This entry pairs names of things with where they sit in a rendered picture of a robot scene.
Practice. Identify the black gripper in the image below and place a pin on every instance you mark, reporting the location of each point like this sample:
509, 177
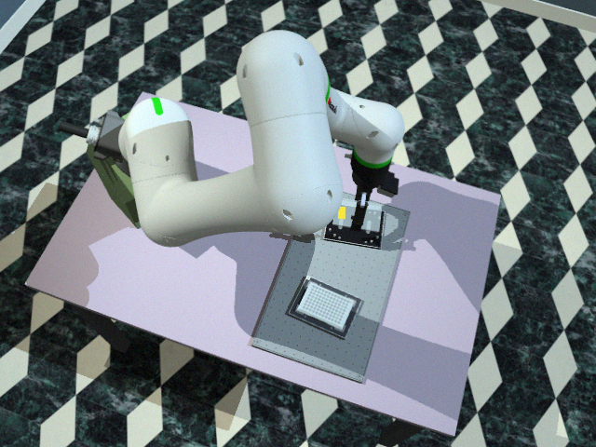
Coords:
366, 187

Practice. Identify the black rectangular frame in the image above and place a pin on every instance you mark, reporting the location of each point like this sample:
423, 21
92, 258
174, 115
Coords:
363, 238

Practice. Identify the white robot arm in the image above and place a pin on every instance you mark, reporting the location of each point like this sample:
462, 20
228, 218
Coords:
294, 186

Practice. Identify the clear rectangular plastic lid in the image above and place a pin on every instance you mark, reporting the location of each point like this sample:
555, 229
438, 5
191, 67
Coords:
348, 207

